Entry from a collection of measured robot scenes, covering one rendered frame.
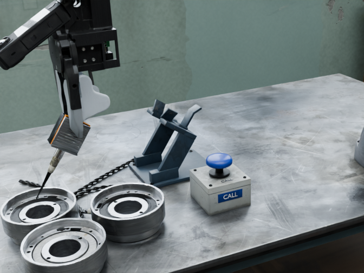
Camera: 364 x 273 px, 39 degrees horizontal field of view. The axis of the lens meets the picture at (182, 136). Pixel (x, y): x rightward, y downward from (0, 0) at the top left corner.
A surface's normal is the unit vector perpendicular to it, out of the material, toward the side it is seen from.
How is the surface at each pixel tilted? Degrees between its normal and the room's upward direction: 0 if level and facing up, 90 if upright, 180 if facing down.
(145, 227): 90
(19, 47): 90
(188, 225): 0
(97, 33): 90
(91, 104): 87
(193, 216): 0
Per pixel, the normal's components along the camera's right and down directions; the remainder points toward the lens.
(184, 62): 0.38, 0.34
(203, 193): -0.92, 0.18
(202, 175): -0.05, -0.92
